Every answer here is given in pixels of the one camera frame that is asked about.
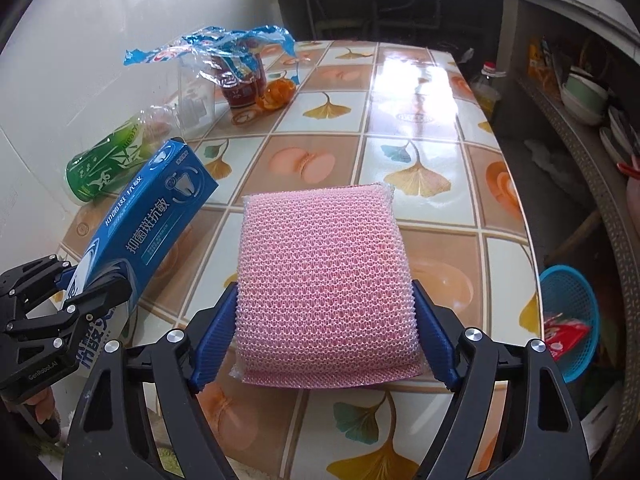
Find white plastic bag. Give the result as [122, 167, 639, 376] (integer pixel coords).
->
[575, 377, 626, 461]

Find white plates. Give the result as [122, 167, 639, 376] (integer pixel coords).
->
[599, 105, 640, 166]

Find green bowl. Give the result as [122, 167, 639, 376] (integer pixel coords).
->
[562, 74, 608, 106]

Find blue plastic basket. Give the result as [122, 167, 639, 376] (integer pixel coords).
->
[539, 265, 600, 386]

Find white bowl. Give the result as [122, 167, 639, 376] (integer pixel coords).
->
[560, 87, 606, 127]

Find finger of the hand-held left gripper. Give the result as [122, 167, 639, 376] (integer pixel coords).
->
[5, 274, 133, 356]
[0, 255, 76, 321]

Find orange snack packet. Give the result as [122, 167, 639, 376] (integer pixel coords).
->
[527, 37, 561, 96]

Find cooking oil bottle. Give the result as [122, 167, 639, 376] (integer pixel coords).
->
[472, 61, 502, 121]

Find red snack packet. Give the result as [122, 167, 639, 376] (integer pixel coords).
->
[542, 312, 591, 361]

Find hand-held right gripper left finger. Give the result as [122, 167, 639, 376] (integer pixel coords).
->
[61, 282, 240, 480]

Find wooden stick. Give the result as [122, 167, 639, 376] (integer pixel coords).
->
[545, 209, 603, 261]

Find blue toothpaste box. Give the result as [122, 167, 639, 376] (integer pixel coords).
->
[64, 137, 221, 378]

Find person's left hand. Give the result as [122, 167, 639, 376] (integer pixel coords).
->
[27, 389, 60, 438]

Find white cloth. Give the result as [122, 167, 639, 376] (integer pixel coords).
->
[524, 139, 566, 176]

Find red label tin can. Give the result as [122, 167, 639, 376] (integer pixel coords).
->
[215, 55, 268, 111]

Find orange peel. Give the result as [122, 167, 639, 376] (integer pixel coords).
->
[256, 79, 296, 111]

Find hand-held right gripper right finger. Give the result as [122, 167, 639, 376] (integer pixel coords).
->
[411, 279, 591, 480]

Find green label plastic bottle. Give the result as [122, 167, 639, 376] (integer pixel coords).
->
[65, 102, 186, 204]

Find pink mesh sponge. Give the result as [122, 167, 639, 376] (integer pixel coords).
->
[229, 182, 433, 391]

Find metal edged shelf board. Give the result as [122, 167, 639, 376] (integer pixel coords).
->
[515, 70, 640, 461]

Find blue plastic wrapper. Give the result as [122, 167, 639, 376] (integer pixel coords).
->
[123, 25, 297, 92]

